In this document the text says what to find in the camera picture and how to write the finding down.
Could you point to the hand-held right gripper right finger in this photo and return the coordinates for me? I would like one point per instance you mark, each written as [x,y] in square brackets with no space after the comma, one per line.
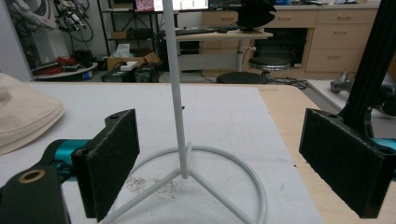
[342,161]

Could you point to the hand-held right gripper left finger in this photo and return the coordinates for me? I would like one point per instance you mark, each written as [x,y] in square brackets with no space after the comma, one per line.
[109,161]

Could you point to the grey hand tool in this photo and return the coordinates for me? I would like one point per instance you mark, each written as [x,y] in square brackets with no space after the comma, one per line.
[341,83]

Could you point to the black equipment case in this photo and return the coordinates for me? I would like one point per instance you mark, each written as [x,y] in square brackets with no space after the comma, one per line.
[124,75]

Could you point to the beige cloth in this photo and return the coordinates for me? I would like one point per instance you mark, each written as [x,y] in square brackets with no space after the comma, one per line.
[25,115]

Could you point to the round white side table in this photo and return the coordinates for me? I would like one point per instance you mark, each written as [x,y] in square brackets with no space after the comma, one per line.
[67,73]

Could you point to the open cardboard box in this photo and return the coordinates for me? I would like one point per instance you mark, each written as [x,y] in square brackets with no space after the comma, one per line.
[124,59]

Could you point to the white metal stand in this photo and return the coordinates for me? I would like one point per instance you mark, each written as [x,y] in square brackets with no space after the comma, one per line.
[176,77]

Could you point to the white table mat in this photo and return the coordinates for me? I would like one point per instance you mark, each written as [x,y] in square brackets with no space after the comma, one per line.
[224,124]

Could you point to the wooden drawer cabinet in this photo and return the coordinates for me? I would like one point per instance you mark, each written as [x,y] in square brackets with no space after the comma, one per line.
[339,40]

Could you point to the black round stool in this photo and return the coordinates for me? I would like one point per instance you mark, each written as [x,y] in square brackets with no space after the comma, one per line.
[242,78]
[269,63]

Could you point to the black shelf rack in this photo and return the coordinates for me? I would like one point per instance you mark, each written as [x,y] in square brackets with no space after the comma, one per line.
[107,28]

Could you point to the black keyboard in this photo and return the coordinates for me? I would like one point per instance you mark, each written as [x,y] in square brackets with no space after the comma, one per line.
[196,31]

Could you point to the wooden desk with grey legs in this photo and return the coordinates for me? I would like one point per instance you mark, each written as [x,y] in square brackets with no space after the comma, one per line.
[218,35]

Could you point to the lit computer screen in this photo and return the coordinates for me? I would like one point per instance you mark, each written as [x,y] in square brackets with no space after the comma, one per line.
[190,4]

